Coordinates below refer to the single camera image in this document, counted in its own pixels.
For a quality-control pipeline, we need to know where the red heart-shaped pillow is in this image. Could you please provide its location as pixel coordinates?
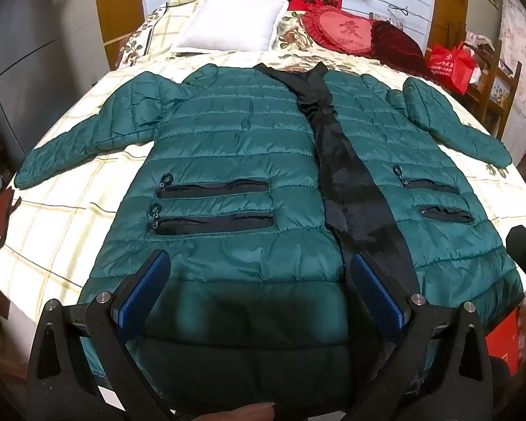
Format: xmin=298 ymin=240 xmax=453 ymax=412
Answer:
xmin=301 ymin=5 xmax=376 ymax=58

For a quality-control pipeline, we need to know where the person's left hand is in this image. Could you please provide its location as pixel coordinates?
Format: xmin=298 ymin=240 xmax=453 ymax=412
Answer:
xmin=192 ymin=401 xmax=276 ymax=421

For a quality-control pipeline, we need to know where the red shopping bag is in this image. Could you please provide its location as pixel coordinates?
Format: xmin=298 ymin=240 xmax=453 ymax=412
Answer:
xmin=427 ymin=41 xmax=477 ymax=95

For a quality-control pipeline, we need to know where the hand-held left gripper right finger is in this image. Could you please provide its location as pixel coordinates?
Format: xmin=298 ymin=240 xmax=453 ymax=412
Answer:
xmin=350 ymin=252 xmax=499 ymax=421

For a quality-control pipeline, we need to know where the dark red velvet cushion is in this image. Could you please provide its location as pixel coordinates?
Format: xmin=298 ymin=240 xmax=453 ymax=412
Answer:
xmin=370 ymin=20 xmax=436 ymax=82

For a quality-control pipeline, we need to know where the white square pillow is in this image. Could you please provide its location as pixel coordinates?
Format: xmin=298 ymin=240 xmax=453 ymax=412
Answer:
xmin=174 ymin=0 xmax=290 ymax=56

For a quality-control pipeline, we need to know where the bed with plaid floral sheet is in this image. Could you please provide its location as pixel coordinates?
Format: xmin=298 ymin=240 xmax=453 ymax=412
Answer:
xmin=0 ymin=0 xmax=526 ymax=400

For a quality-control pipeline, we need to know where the wooden chair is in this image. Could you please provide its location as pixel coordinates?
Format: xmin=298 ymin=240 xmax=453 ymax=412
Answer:
xmin=464 ymin=31 xmax=523 ymax=142

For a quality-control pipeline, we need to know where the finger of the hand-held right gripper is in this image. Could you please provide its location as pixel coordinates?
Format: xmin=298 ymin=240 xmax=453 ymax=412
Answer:
xmin=506 ymin=223 xmax=526 ymax=308

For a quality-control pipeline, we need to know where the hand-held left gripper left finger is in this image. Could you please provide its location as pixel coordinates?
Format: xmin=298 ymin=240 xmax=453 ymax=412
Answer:
xmin=26 ymin=249 xmax=173 ymax=421

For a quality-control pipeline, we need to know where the dark red flat case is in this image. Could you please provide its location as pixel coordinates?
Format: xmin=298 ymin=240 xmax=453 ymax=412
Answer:
xmin=0 ymin=186 xmax=22 ymax=260

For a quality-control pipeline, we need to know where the red box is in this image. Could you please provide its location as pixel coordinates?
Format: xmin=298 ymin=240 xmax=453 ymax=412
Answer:
xmin=484 ymin=307 xmax=522 ymax=380

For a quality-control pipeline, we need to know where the grey wardrobe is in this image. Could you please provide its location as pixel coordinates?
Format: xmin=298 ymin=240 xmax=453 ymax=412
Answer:
xmin=0 ymin=0 xmax=115 ymax=165

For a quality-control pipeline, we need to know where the green puffer jacket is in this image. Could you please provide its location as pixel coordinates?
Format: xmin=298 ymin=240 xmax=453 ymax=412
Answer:
xmin=14 ymin=62 xmax=525 ymax=408

